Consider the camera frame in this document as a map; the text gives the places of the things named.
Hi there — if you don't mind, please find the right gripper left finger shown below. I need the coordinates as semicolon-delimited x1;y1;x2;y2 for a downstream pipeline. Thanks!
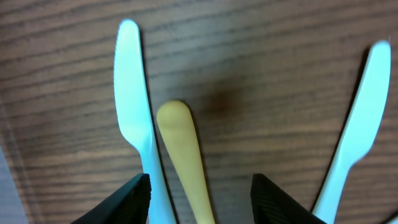
72;174;151;224

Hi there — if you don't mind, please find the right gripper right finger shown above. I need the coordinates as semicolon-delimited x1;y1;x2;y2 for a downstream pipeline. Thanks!
250;174;325;224

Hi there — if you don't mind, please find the yellow plastic knife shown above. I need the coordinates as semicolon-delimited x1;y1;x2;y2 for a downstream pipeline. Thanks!
156;100;216;224

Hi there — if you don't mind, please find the pale blue knife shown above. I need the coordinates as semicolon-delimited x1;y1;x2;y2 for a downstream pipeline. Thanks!
114;19;177;224
312;40;392;223

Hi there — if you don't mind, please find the pale blue knife angled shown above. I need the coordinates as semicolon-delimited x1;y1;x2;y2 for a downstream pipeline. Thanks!
384;215;398;224

